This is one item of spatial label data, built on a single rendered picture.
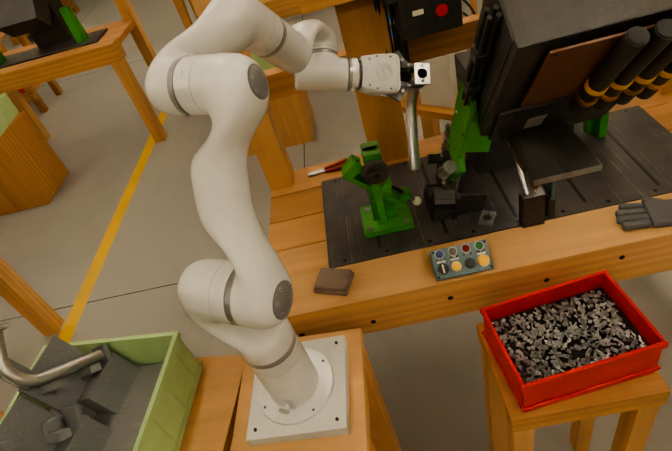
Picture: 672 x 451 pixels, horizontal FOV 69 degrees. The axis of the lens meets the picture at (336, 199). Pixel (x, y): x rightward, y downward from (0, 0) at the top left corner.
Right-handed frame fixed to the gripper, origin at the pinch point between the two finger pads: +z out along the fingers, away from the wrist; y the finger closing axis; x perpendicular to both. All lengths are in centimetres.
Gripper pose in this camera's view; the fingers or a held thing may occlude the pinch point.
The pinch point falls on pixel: (417, 76)
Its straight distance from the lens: 130.9
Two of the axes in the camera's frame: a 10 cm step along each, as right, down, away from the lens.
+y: -0.2, -10.0, 0.9
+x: -1.3, 0.9, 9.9
